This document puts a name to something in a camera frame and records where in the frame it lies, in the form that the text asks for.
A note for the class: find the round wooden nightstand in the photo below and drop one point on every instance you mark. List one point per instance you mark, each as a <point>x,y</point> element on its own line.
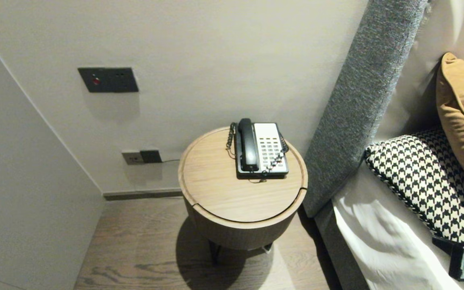
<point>216,177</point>

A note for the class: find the black metal nightstand legs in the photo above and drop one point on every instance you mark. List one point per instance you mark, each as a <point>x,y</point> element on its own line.
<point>215,251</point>

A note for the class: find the grey upholstered bed base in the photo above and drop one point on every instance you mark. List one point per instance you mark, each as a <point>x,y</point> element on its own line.
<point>336,257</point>

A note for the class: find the silver wall socket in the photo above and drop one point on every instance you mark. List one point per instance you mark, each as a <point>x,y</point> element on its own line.
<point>131,157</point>

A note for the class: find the white bed pillow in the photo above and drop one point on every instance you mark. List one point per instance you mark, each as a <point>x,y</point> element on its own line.
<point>437,28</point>

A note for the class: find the black telephone handset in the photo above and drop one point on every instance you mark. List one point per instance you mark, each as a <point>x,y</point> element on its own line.
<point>248,145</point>

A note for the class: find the black plug adapter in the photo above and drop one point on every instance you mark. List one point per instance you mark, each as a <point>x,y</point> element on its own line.
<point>151,156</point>

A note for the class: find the grey wall baseboard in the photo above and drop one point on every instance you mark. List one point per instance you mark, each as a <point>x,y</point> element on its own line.
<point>143,194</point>

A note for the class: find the grey upholstered headboard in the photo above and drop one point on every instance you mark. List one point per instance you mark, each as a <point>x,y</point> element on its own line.
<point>361,100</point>

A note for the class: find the black white houndstooth pillow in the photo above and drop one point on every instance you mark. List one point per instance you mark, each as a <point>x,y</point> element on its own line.
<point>425,177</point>

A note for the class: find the white bed sheet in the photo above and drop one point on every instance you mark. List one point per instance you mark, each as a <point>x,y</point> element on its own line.
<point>385,249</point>

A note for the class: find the black wall switch panel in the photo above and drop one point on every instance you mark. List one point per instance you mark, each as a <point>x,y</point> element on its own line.
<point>107,79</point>

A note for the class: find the mustard brown pillow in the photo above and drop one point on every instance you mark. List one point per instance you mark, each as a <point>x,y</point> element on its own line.
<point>463,112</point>

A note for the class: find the curved wooden nightstand drawer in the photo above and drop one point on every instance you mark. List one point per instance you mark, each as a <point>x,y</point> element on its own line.
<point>244,233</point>

